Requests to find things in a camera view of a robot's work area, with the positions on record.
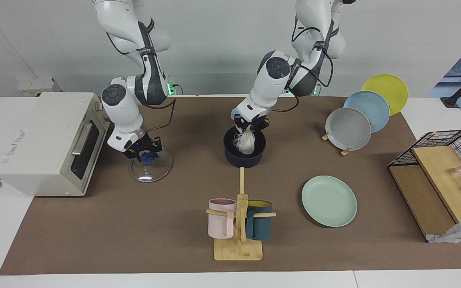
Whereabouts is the light blue plate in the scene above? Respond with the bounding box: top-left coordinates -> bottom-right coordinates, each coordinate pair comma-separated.
343,91 -> 390,133

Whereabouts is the mint green plate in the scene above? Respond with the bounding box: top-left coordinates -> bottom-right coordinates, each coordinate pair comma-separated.
301,175 -> 358,228

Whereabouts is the white vermicelli bundle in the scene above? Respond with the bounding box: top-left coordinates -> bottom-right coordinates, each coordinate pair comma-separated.
234,124 -> 256,155

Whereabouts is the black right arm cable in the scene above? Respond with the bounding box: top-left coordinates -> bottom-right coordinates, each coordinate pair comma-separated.
106,16 -> 177,132

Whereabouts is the black wire basket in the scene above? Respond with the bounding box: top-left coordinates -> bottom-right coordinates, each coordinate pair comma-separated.
387,129 -> 461,184

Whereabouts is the glass lid with blue knob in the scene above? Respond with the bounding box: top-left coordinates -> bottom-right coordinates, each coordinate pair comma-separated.
129,146 -> 173,183

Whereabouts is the teal mug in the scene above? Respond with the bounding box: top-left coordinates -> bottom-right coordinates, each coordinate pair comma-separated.
245,200 -> 273,241

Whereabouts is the dark blue saucepan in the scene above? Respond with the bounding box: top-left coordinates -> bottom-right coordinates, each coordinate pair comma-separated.
223,127 -> 266,168

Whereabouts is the grey plate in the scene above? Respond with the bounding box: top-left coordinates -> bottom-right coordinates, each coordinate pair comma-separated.
325,107 -> 372,151

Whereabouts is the white power strip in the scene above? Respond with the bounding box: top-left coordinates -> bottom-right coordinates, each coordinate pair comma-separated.
17,77 -> 61,97

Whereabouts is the yellow plate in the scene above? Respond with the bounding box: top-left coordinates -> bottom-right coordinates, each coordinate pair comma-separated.
361,74 -> 409,116

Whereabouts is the pink mug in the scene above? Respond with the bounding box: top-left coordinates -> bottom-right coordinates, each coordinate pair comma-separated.
208,198 -> 237,240

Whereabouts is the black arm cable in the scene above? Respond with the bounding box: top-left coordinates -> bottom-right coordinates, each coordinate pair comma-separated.
106,16 -> 177,132
271,26 -> 335,112

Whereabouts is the wooden plate rack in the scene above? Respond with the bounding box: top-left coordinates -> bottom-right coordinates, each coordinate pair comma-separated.
321,128 -> 352,156

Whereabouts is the brown table mat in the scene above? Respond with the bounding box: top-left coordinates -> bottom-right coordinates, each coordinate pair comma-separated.
0,96 -> 461,276

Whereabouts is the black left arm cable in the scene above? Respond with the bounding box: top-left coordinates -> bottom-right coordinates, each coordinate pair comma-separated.
271,26 -> 335,112

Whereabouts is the wooden mug tree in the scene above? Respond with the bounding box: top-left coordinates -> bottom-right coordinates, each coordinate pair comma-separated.
206,167 -> 276,261

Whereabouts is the dark wooden board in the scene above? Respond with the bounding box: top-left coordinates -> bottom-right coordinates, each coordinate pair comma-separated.
389,165 -> 457,240

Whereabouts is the white toaster oven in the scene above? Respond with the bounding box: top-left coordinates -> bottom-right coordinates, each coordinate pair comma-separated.
0,92 -> 111,197

